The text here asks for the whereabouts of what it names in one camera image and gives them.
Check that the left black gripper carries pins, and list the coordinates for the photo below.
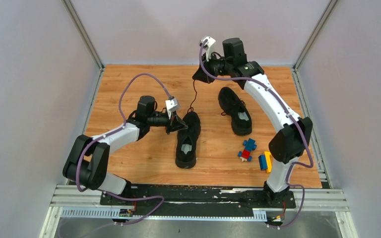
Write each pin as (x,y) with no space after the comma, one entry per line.
(175,124)

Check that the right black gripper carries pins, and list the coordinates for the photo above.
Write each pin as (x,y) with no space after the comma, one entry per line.
(201,75)

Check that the black shoe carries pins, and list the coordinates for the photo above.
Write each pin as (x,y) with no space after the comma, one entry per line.
(186,157)
(233,106)

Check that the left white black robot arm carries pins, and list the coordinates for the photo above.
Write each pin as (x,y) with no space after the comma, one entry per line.
(87,162)

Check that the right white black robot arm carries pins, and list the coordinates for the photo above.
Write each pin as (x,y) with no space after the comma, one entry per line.
(293,132)

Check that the blue red toy block car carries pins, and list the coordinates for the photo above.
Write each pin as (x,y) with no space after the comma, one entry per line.
(246,154)

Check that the yellow blue toy block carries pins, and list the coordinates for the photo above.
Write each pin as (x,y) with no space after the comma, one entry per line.
(265,162)

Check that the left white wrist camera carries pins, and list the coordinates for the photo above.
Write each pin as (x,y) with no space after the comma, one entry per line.
(172,105)

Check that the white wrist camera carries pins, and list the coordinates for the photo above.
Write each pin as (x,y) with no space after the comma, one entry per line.
(172,105)
(208,44)

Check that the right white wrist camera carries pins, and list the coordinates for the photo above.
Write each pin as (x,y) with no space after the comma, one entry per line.
(208,44)

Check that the aluminium frame rail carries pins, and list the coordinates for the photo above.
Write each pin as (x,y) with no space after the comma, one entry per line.
(315,199)

